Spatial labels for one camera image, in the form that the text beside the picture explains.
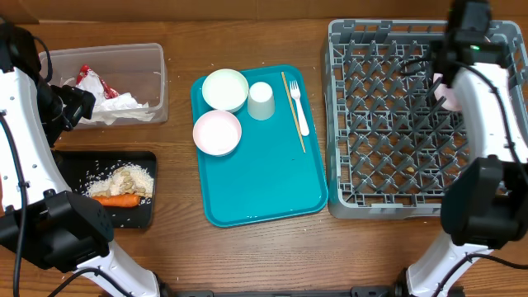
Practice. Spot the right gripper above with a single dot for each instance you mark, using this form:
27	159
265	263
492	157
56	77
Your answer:
437	69

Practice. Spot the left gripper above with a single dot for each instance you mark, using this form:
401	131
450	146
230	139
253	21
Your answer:
79	103

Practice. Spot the white round plate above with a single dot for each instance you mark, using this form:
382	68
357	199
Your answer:
443	90

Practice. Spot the white napkin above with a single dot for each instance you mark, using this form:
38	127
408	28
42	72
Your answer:
121	109
89	82

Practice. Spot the red snack wrapper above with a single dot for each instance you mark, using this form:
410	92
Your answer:
85	69

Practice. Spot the orange carrot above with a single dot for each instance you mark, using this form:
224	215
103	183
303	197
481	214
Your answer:
121	201

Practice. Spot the pink bowl with crumbs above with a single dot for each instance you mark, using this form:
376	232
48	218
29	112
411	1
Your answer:
217	133

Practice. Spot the white plastic fork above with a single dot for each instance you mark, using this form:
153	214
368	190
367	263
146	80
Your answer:
296	95

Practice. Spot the white bowl with nuts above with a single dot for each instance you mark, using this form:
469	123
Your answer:
225	89

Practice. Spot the white paper cup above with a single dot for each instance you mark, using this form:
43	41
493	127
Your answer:
260	102

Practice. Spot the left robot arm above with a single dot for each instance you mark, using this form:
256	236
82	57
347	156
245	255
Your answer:
44	222

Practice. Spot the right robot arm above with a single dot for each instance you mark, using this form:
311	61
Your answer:
486	207

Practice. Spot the grey dishwasher rack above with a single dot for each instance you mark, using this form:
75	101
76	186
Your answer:
392	148

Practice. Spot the black plastic tray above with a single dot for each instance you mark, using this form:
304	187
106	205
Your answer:
77	168

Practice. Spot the clear plastic bin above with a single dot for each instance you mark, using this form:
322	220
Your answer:
137	69

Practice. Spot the wooden chopstick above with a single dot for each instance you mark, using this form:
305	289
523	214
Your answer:
287	90

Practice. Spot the teal serving tray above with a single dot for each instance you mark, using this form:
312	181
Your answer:
272	173

